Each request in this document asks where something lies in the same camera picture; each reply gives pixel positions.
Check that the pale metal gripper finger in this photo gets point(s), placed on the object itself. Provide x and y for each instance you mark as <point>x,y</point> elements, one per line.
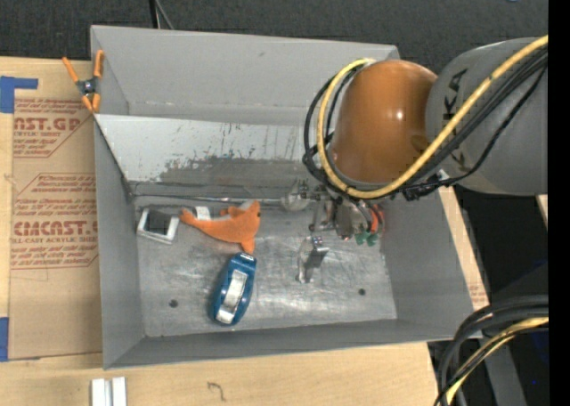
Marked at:
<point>294,198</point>
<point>308,262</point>

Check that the grey metal bin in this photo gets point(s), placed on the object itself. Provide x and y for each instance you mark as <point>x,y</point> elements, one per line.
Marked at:
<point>311,302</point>

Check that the orange plush toy animal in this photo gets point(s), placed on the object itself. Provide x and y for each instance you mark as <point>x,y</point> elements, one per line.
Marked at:
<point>231,226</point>

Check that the blue tape dispenser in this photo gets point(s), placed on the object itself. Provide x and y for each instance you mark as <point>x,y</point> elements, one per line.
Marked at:
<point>231,293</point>

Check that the brown cardboard board, red print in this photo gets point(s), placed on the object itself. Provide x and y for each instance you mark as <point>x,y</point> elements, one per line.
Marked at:
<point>53,306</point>

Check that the white square frame box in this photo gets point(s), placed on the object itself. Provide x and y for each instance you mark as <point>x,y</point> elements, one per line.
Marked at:
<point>168,233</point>

